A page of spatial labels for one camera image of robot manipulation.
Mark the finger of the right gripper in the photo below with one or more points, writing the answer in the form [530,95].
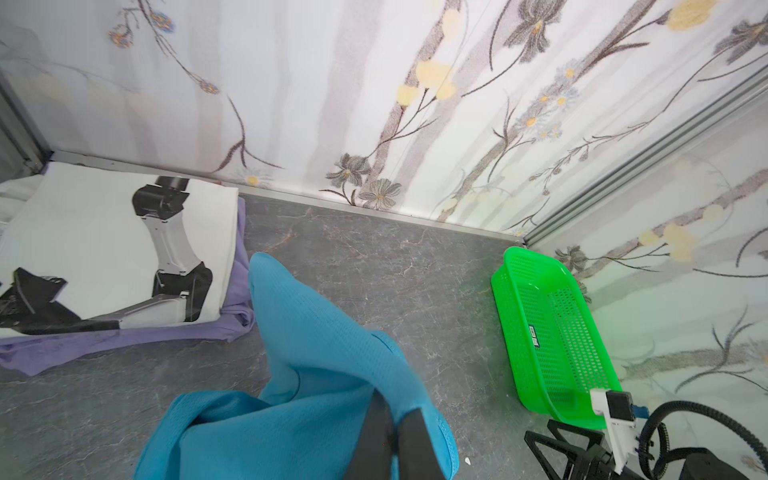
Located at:
[575,436]
[554,456]

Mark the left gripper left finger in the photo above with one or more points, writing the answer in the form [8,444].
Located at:
[372,457]

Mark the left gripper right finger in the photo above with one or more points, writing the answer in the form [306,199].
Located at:
[416,456]

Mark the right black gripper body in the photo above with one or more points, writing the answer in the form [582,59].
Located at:
[595,463]

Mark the teal blue t-shirt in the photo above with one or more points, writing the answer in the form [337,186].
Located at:
[324,369]

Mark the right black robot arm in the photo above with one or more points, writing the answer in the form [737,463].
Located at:
[705,465]

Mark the green plastic basket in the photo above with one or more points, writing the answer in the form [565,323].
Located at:
[556,354]

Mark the white printed folded t-shirt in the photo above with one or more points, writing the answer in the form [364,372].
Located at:
[93,250]

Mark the purple folded t-shirt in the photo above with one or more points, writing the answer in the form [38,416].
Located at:
[33,356]

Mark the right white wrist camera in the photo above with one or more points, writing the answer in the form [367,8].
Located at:
[616,408]

